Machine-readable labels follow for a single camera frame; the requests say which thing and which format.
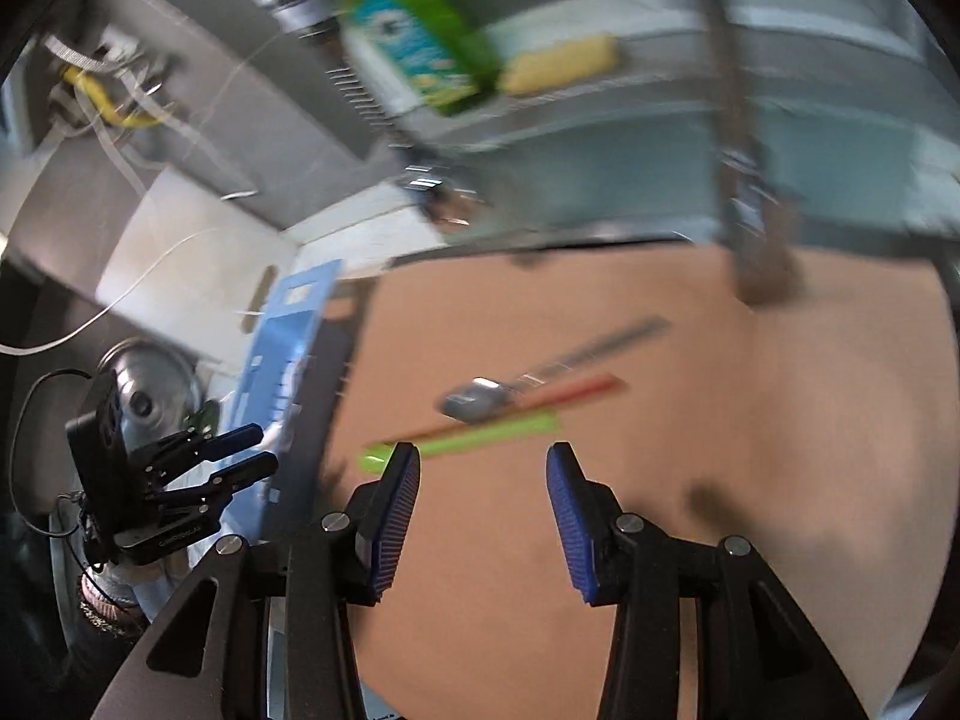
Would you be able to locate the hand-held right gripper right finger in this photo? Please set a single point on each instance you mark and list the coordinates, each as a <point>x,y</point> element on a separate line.
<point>566,517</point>

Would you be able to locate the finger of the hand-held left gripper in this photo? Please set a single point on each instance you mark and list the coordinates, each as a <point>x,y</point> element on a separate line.
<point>225,439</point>
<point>240,474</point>

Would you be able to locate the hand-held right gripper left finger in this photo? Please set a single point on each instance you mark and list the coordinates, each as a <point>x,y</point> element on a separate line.
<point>397,517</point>

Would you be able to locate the blue plastic drain basket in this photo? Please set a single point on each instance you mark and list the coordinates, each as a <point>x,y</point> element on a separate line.
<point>277,345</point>

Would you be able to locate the green plastic spoon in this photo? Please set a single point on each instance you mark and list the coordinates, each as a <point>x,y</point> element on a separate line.
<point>480,437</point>

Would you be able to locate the red chopstick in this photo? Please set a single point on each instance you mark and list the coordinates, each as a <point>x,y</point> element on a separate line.
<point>570,392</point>

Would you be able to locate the person's left forearm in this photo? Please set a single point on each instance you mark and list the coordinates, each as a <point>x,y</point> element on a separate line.
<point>105,604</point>

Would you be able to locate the steel pot lid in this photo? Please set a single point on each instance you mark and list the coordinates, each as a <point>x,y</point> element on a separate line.
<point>150,390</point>

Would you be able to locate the white cutting board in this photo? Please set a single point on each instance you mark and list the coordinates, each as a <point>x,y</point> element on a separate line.
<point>195,270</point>

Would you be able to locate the frosted splash panel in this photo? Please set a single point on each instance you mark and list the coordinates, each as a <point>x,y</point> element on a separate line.
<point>637,165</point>

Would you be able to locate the chrome kitchen faucet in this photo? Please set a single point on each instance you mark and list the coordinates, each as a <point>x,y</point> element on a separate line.
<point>739,127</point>

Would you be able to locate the green dish soap bottle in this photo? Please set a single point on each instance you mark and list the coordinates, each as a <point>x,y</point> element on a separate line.
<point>420,37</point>

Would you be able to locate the yellow sponge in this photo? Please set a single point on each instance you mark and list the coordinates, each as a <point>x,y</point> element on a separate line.
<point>559,64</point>

